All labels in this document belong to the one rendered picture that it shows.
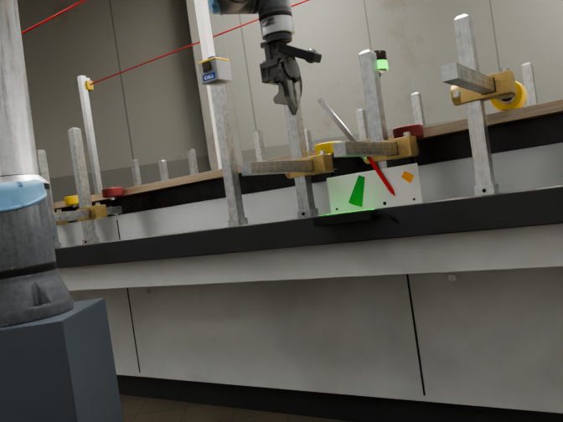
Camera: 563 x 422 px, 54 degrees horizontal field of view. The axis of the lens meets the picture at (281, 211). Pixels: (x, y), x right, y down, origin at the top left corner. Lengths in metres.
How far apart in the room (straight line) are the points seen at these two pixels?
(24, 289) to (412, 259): 0.91
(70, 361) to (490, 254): 0.95
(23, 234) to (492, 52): 5.20
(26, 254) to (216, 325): 1.13
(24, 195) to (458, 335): 1.19
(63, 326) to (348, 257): 0.80
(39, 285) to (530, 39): 5.44
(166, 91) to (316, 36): 1.53
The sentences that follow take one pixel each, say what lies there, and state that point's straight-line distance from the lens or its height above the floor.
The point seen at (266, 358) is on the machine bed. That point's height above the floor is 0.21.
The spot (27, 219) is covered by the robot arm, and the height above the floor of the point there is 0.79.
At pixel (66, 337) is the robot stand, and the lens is 1.08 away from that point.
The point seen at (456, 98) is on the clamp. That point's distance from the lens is 1.39.
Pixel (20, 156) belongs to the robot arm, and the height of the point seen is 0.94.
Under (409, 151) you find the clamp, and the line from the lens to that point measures 1.42.
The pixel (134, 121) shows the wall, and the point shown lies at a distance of 5.52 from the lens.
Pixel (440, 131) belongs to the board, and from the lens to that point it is 1.57.
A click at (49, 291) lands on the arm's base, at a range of 1.16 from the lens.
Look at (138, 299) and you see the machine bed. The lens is 2.43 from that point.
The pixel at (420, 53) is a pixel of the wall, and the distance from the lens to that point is 5.68.
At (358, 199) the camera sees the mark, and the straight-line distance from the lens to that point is 1.48.
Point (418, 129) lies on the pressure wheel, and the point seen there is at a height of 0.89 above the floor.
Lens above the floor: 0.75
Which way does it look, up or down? 1 degrees down
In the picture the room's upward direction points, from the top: 8 degrees counter-clockwise
